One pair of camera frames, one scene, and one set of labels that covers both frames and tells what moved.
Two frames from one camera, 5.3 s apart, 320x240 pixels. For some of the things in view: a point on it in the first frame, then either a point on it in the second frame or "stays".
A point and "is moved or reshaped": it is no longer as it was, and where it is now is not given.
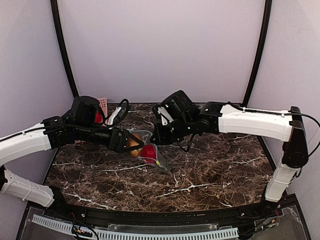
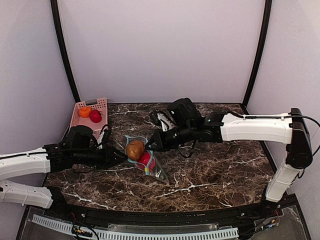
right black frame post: x=264 y=31 stays
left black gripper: x=117 y=139 to x=107 y=155
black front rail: x=66 y=214 stays
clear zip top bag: x=150 y=153 is moved or reshaped
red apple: x=148 y=154 is moved or reshaped
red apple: x=98 y=118 stays
